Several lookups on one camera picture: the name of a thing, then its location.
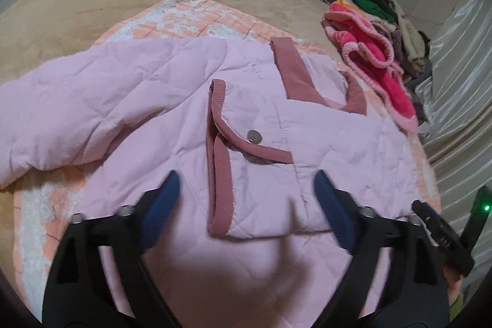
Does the pink quilted jacket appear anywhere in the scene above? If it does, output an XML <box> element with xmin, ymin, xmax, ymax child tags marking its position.
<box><xmin>1</xmin><ymin>37</ymin><xmax>420</xmax><ymax>327</ymax></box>

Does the pile of folded clothes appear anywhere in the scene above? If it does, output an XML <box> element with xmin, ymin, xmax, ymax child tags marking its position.
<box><xmin>352</xmin><ymin>0</ymin><xmax>430</xmax><ymax>79</ymax></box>

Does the person's right hand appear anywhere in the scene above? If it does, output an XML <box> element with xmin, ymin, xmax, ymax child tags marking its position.
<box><xmin>443</xmin><ymin>265</ymin><xmax>463</xmax><ymax>306</ymax></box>

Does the orange plaid cloud blanket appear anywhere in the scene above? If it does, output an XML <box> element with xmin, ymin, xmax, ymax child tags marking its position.
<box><xmin>12</xmin><ymin>0</ymin><xmax>443</xmax><ymax>313</ymax></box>

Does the cream satin curtain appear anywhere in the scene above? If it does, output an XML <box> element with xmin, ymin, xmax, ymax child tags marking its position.
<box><xmin>416</xmin><ymin>0</ymin><xmax>492</xmax><ymax>287</ymax></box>

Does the pink fleece garment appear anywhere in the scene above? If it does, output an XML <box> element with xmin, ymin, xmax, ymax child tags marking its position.
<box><xmin>322</xmin><ymin>0</ymin><xmax>418</xmax><ymax>133</ymax></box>

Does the tan bed cover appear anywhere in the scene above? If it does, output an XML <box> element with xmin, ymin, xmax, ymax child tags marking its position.
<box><xmin>1</xmin><ymin>0</ymin><xmax>341</xmax><ymax>81</ymax></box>

